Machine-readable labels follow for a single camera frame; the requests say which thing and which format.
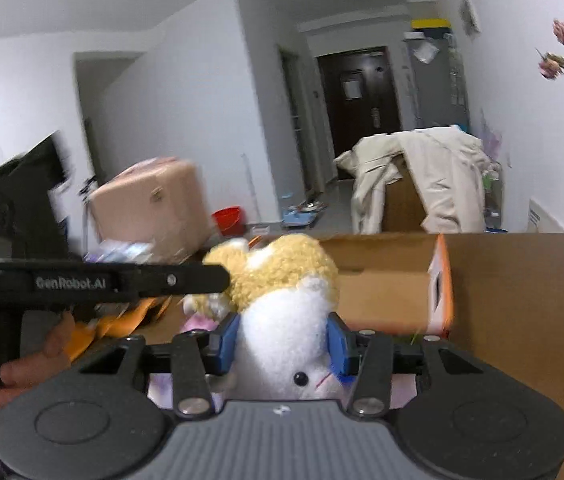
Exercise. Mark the orange cardboard box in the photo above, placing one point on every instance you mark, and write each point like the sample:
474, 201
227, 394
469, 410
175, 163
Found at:
386, 280

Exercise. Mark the grey framed interior door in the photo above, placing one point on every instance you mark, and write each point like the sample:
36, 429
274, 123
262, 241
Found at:
297, 125

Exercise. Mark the clear plastic bag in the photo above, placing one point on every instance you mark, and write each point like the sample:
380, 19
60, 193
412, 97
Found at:
424, 52

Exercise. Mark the brown cardboard box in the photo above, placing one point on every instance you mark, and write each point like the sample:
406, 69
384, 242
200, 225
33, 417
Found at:
401, 205

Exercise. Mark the yellow black storage box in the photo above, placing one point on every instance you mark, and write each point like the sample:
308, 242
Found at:
429, 23

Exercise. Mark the green bottle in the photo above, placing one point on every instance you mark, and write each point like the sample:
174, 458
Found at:
489, 178

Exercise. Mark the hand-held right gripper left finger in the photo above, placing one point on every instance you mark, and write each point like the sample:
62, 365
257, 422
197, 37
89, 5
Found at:
227, 344

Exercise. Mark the dark entrance door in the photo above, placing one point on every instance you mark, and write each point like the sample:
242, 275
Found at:
361, 125

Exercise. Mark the plastic bag with blue packet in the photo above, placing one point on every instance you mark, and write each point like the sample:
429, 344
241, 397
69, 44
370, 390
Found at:
122, 250

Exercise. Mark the beige coat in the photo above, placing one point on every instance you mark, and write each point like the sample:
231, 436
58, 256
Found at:
451, 180

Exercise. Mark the person's left hand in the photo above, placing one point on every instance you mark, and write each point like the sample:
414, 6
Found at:
57, 337

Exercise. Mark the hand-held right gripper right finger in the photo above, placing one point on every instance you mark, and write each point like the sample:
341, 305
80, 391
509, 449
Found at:
338, 350

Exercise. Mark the flat white box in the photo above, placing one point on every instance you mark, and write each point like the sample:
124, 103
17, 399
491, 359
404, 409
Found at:
413, 35

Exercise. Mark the yellow white plush toy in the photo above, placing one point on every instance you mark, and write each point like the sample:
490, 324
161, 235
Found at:
287, 320

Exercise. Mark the grey refrigerator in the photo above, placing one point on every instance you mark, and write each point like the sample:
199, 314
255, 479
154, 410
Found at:
436, 90

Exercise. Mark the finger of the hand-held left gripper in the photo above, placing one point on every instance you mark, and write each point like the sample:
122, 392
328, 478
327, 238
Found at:
182, 279

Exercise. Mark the white paper notice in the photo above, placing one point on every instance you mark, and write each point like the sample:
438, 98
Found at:
352, 90

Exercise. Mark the black paper bag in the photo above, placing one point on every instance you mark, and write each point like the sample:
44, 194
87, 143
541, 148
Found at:
49, 210

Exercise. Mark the pink suitcase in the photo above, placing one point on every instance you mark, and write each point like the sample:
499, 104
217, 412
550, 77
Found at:
152, 205

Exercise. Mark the white wall-mounted box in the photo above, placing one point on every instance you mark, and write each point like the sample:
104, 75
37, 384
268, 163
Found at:
541, 217

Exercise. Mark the blue pet water feeder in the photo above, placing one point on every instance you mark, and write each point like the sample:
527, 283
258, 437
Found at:
297, 217

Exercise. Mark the metal pet food bowls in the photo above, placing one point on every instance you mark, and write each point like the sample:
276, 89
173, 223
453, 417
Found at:
314, 205

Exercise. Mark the red bucket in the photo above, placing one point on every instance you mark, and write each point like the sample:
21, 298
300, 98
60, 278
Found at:
227, 220

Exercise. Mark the white hanging umbrella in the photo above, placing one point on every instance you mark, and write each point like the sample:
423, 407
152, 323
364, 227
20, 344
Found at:
456, 75

